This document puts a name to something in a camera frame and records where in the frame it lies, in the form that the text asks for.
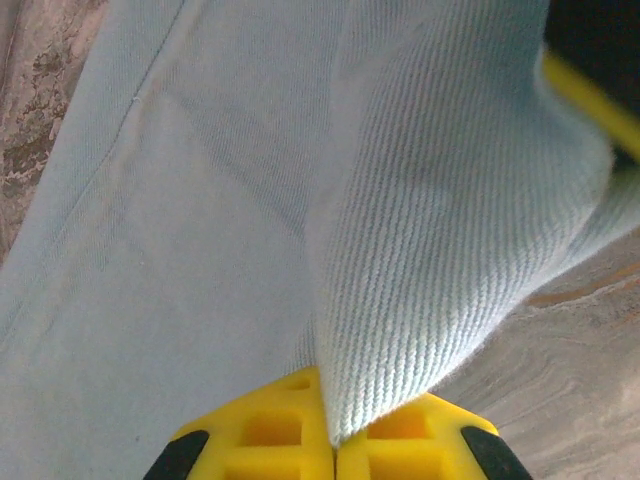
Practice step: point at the light blue trousers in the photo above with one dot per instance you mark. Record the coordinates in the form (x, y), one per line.
(250, 200)

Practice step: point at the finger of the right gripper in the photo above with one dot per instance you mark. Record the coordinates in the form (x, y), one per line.
(600, 60)

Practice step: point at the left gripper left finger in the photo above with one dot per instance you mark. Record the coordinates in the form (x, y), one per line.
(270, 435)

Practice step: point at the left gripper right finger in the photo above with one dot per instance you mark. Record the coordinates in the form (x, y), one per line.
(425, 445)

